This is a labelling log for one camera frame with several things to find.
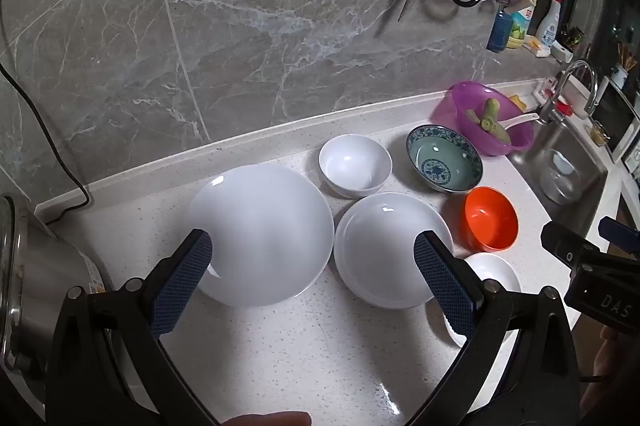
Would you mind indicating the white utensil cup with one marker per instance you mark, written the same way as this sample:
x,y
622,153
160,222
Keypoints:
x,y
620,76

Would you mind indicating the steel sink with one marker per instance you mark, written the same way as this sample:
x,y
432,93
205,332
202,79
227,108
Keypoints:
x,y
590,211

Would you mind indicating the person's left hand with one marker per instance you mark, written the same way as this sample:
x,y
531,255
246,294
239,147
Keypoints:
x,y
272,420

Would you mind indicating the blue patterned bowl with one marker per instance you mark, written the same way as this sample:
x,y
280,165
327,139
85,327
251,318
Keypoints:
x,y
440,156

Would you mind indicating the white spray bottle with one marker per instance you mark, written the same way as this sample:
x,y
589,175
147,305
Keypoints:
x,y
547,26

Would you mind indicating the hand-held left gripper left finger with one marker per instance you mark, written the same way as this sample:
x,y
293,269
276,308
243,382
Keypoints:
x,y
186,281

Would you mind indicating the green vegetable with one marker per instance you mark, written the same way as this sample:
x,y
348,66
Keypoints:
x,y
490,121

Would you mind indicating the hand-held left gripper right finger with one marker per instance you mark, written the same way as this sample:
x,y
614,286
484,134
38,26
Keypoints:
x,y
444,286

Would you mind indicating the white bowl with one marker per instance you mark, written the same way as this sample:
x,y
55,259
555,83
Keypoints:
x,y
355,166

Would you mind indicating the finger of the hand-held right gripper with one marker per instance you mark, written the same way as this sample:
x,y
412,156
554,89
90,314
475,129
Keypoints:
x,y
622,233
567,245

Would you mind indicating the metal faucet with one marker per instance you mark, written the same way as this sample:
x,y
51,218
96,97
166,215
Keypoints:
x,y
555,101

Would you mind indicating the steel rice cooker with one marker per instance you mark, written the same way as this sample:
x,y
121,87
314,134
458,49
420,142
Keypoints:
x,y
45,276

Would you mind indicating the orange bowl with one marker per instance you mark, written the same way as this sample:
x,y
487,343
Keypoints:
x,y
492,216

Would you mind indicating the white spoon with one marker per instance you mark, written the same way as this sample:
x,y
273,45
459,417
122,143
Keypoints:
x,y
522,119

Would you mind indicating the purple plastic basin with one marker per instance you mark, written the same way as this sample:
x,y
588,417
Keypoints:
x,y
460,98

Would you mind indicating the small potted plant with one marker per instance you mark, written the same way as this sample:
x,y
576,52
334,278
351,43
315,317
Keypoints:
x,y
575,37

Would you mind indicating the small white dish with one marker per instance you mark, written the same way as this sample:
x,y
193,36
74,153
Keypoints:
x,y
495,271

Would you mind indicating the deep white plate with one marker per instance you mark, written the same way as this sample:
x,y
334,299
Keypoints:
x,y
380,246

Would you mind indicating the yellow dish soap bottle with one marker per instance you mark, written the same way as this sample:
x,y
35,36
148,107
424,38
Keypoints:
x,y
520,26

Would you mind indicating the glass bowl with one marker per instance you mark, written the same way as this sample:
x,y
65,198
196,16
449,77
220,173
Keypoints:
x,y
560,181

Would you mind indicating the large white plate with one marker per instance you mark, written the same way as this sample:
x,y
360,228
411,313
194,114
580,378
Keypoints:
x,y
265,226

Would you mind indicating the blue bottle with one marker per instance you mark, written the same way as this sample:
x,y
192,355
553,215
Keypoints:
x,y
500,31

